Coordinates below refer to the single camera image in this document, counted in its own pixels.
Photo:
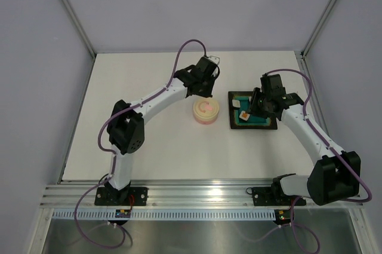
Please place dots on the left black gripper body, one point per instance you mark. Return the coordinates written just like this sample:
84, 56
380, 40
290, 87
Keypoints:
206, 89

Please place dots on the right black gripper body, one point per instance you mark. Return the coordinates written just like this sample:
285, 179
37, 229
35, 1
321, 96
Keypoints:
258, 105

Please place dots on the cream lid with pink handle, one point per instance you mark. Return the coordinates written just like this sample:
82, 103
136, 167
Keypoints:
206, 105

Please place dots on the pink round lunch box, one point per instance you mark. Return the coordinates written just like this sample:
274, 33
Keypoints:
205, 118

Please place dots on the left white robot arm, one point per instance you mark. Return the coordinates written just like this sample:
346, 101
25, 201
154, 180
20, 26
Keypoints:
123, 133

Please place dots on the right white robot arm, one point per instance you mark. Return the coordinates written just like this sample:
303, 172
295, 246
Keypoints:
332, 178

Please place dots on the orange centre sushi piece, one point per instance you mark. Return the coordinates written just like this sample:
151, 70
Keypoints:
244, 116

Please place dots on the white sushi piece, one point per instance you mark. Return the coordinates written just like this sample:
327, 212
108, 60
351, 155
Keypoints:
236, 103

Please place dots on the black and teal square plate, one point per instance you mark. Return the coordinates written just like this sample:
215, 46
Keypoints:
254, 123

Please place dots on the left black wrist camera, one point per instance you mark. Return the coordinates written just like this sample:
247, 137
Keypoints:
207, 65

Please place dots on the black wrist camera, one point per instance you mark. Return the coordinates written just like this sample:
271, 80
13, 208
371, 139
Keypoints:
271, 85
207, 65

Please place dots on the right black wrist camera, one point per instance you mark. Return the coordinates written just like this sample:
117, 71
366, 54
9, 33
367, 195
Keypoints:
271, 85

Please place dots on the right side aluminium rail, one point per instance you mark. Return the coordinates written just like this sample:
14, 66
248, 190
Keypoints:
314, 100

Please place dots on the aluminium rail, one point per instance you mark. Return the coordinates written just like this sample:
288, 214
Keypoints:
166, 194
314, 100

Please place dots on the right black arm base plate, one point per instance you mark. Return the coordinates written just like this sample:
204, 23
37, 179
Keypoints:
269, 196

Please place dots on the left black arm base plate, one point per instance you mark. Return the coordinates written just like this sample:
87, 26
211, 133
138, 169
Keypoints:
135, 195

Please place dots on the right aluminium frame post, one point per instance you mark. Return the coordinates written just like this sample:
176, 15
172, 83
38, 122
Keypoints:
329, 8

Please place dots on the aluminium frame post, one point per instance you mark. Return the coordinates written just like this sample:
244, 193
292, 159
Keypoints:
67, 6
329, 8

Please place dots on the aluminium front rail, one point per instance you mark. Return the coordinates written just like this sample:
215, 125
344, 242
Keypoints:
166, 194

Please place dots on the left aluminium frame post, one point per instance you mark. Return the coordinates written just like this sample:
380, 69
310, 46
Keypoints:
67, 6

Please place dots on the white slotted cable duct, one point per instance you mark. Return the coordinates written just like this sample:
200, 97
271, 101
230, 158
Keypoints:
178, 214

